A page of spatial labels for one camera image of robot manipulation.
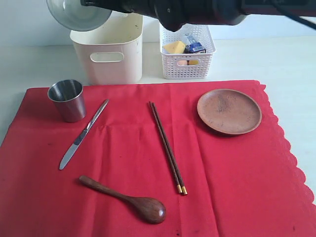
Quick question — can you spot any yellow cheese wedge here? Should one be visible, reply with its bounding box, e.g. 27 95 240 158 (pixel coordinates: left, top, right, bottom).
162 40 186 54

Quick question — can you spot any blue white milk carton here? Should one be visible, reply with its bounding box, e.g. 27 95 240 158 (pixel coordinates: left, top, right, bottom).
182 34 206 54

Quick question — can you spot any dark wooden spoon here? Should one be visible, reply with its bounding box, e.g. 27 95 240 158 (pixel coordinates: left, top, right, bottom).
79 175 166 224

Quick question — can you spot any stainless steel cup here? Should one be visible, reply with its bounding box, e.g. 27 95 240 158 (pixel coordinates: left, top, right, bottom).
47 79 86 123

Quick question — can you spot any brown egg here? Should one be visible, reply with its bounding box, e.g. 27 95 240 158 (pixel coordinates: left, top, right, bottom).
177 60 188 66

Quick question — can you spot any red table cloth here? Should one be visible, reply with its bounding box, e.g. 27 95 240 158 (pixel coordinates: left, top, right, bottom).
0 80 316 237

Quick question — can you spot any metal table knife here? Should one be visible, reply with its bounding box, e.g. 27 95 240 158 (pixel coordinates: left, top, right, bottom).
59 99 109 170

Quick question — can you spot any dark wooden chopstick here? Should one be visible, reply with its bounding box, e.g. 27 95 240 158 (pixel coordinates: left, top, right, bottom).
150 102 188 195
149 102 183 194

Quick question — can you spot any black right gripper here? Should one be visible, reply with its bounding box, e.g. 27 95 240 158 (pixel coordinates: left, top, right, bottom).
80 0 246 32

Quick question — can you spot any pale green ceramic bowl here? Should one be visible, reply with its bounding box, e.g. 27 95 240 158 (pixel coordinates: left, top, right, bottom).
46 0 112 32

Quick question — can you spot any white perforated plastic basket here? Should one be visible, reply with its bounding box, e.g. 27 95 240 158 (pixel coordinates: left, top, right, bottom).
159 24 216 79

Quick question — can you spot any brown wooden plate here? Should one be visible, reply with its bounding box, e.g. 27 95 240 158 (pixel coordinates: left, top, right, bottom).
197 88 262 135

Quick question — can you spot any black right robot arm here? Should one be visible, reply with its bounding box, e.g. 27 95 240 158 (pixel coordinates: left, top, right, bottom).
80 0 316 32

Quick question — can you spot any cream plastic bin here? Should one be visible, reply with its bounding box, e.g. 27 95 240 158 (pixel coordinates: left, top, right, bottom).
70 13 143 85

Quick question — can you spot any yellow lemon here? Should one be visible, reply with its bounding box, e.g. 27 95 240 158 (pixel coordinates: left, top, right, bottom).
188 60 199 66

